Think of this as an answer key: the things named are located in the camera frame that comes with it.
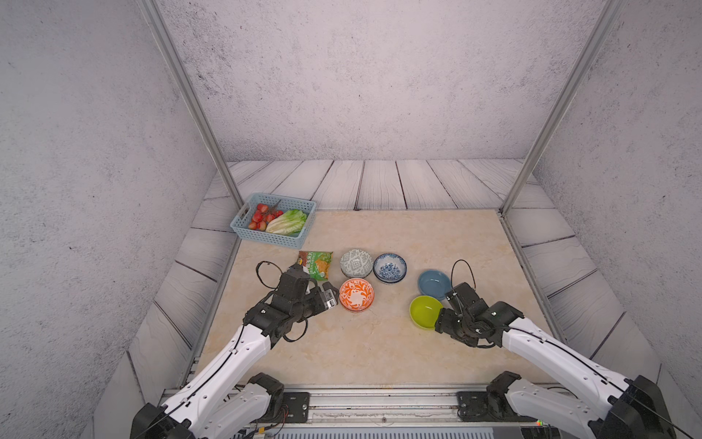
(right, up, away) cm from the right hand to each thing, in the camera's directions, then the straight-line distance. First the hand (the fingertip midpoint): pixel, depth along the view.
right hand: (444, 327), depth 81 cm
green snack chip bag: (-40, +17, +18) cm, 47 cm away
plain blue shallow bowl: (+1, +10, +16) cm, 19 cm away
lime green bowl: (-4, +2, +9) cm, 10 cm away
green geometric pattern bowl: (-26, +17, +18) cm, 36 cm away
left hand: (-33, +9, -1) cm, 34 cm away
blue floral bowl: (-14, +15, +19) cm, 28 cm away
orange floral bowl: (-26, +7, +13) cm, 30 cm away
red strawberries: (-65, +34, +34) cm, 81 cm away
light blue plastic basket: (-73, +31, +30) cm, 85 cm away
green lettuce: (-52, +31, +29) cm, 67 cm away
